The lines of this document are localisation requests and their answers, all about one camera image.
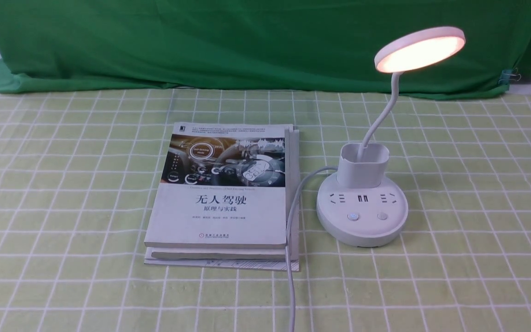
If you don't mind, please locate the green backdrop cloth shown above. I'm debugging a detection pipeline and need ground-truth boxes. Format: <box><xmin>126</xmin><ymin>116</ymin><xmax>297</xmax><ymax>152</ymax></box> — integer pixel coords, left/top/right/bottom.
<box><xmin>0</xmin><ymin>0</ymin><xmax>531</xmax><ymax>100</ymax></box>

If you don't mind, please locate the bottom book with circuit pattern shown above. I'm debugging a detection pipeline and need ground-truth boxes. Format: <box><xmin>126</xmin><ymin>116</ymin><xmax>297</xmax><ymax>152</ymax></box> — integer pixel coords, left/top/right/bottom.
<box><xmin>145</xmin><ymin>130</ymin><xmax>301</xmax><ymax>273</ymax></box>

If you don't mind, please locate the white lamp power cable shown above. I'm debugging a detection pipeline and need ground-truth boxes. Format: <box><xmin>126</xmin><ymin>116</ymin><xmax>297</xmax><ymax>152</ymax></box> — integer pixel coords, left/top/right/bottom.
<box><xmin>285</xmin><ymin>166</ymin><xmax>339</xmax><ymax>332</ymax></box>

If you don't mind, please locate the teal binder clip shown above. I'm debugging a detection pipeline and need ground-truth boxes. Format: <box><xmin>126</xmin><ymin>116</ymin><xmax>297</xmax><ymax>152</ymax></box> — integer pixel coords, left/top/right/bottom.
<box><xmin>498</xmin><ymin>69</ymin><xmax>522</xmax><ymax>85</ymax></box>

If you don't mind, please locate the top book with car cover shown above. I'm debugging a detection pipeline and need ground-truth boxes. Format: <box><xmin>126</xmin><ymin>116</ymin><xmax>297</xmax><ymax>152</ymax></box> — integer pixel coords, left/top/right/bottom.
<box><xmin>144</xmin><ymin>122</ymin><xmax>295</xmax><ymax>249</ymax></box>

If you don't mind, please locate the white desk lamp with sockets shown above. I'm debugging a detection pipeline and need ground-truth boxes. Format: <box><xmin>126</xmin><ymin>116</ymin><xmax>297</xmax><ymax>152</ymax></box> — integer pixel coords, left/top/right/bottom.
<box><xmin>316</xmin><ymin>26</ymin><xmax>466</xmax><ymax>248</ymax></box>

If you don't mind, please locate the green checkered tablecloth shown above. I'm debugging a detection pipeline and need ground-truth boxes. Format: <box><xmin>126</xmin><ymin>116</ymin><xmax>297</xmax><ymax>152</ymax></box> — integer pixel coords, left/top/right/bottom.
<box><xmin>0</xmin><ymin>89</ymin><xmax>531</xmax><ymax>332</ymax></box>

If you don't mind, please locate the middle white book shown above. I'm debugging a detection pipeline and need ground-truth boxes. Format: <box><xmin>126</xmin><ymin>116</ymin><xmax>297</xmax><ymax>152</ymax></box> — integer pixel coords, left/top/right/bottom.
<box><xmin>151</xmin><ymin>129</ymin><xmax>299</xmax><ymax>261</ymax></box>

